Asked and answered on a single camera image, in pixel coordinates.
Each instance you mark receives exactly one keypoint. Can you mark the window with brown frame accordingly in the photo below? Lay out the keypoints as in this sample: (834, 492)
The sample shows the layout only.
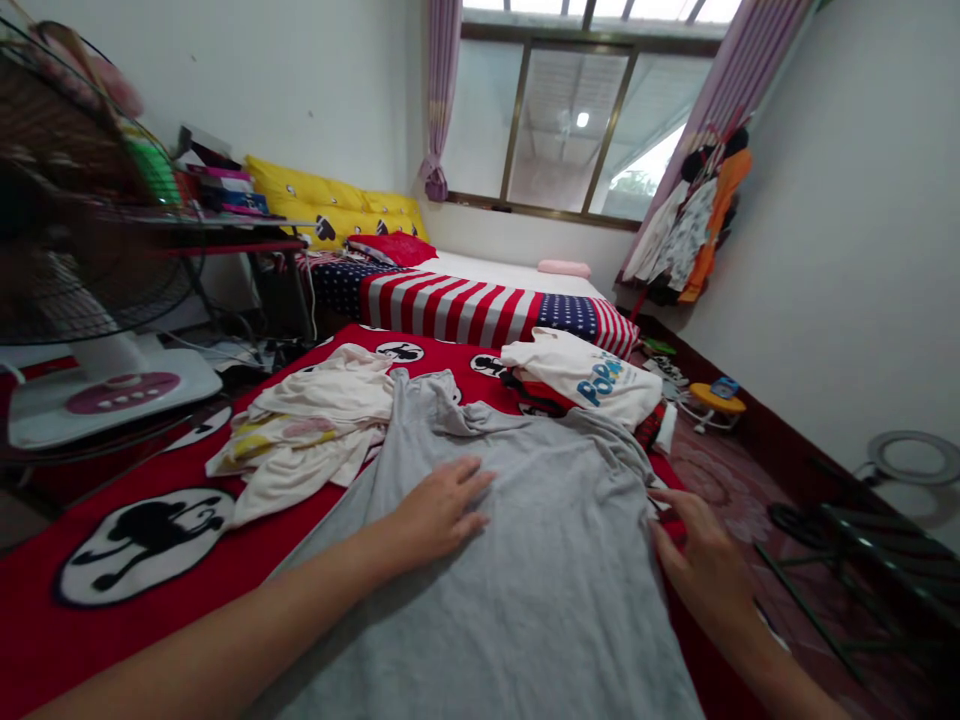
(570, 127)

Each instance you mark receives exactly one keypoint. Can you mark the cluttered desk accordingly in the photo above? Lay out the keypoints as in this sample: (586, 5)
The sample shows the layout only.
(225, 225)

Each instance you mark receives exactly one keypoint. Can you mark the blue alarm clock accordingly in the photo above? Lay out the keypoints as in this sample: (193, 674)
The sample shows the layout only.
(724, 388)

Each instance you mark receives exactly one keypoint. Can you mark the person's left thumb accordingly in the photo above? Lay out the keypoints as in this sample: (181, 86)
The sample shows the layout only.
(476, 526)

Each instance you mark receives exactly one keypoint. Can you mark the person's left fingers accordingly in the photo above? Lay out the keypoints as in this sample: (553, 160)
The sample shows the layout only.
(457, 480)

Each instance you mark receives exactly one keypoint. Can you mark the red and black garment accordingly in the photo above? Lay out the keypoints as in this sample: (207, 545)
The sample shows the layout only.
(540, 399)

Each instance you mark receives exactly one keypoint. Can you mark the grey t-shirt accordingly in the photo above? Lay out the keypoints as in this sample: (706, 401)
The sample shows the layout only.
(540, 600)

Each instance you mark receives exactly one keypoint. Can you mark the cream garment pile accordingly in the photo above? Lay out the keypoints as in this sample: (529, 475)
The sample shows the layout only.
(315, 405)

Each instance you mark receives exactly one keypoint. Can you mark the person's right index finger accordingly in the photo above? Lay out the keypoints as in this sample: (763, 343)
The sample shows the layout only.
(675, 499)

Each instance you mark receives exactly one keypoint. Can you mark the person's right hand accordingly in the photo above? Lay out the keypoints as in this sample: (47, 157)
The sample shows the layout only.
(709, 570)

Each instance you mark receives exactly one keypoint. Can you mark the pink pillow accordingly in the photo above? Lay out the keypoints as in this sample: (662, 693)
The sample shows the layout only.
(562, 268)

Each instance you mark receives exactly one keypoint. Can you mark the green metal folding rack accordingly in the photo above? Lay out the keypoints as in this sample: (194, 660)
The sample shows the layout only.
(862, 525)

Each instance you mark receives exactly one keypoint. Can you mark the tied pink curtain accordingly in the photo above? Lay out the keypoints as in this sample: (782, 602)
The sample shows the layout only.
(441, 90)

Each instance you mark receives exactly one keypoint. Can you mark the red pillow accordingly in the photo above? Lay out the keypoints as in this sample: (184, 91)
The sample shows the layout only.
(394, 247)

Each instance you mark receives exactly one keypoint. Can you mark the stars and stripes blanket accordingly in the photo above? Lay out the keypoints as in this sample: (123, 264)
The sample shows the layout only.
(450, 300)

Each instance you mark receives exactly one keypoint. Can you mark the small yellow stool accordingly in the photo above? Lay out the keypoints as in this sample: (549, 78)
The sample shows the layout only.
(716, 405)

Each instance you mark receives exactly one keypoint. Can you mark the white t-shirt with blue print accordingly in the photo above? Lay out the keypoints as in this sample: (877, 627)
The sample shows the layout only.
(555, 367)

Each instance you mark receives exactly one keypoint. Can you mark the red blanket with monkey print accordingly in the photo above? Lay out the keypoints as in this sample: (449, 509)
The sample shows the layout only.
(45, 645)

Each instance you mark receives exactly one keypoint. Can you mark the yellow padded headboard cushion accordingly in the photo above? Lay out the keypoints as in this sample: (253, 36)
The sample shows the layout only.
(300, 195)

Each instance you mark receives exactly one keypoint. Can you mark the white and pink fan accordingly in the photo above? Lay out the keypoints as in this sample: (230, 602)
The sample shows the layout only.
(112, 390)

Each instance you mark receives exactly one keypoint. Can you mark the white shoes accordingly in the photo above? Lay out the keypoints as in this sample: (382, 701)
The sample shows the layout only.
(670, 370)

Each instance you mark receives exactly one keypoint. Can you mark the bed with white sheet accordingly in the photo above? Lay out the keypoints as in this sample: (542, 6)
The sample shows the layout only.
(495, 270)

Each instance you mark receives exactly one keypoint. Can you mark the long pink curtain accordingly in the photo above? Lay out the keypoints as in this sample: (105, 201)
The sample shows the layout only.
(742, 67)

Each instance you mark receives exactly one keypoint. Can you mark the person's right thumb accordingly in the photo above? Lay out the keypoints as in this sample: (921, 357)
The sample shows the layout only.
(664, 547)

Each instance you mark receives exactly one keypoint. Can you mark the person's left hand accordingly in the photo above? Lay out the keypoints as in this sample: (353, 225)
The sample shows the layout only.
(439, 517)

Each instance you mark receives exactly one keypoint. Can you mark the rack of hanging clothes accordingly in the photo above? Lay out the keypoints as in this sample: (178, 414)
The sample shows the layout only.
(697, 217)

